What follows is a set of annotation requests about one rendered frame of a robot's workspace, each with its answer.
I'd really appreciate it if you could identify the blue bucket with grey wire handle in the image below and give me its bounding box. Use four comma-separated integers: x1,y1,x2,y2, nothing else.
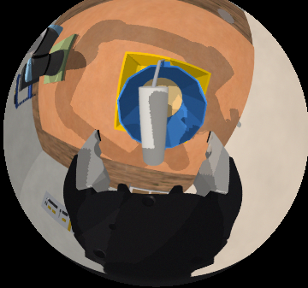
117,59,207,166

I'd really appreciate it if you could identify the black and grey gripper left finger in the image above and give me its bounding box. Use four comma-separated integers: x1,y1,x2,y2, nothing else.
63,130,110,233

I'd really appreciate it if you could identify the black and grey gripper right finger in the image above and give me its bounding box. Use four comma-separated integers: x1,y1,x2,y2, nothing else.
193,131,242,240

